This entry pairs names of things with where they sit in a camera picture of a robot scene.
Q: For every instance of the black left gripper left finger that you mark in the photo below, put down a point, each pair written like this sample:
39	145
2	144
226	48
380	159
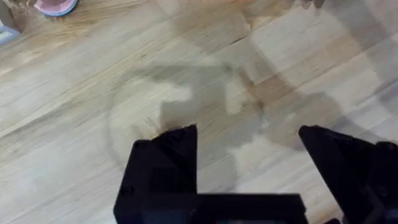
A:
164	168

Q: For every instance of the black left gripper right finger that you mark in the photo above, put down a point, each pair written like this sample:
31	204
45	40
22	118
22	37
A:
351	174

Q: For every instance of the pink plate with blue rim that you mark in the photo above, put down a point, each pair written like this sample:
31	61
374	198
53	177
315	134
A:
56	6

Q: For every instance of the pale blue box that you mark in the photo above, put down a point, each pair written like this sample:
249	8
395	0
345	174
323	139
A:
7	34

